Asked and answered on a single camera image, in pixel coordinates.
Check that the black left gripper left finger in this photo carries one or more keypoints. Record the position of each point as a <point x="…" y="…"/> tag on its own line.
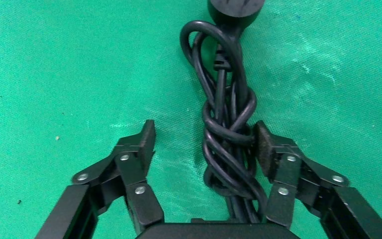
<point x="125" y="178"/>

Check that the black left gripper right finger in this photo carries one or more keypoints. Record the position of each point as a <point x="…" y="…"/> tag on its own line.
<point x="293" y="175"/>

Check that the green tablecloth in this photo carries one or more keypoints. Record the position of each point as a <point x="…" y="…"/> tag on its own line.
<point x="62" y="72"/>

